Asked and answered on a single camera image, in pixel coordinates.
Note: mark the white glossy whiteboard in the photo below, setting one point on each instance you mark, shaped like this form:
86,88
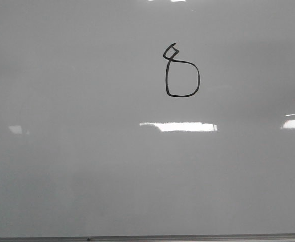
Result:
147,118

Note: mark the grey aluminium whiteboard frame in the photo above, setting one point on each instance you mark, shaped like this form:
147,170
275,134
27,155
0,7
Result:
228,237

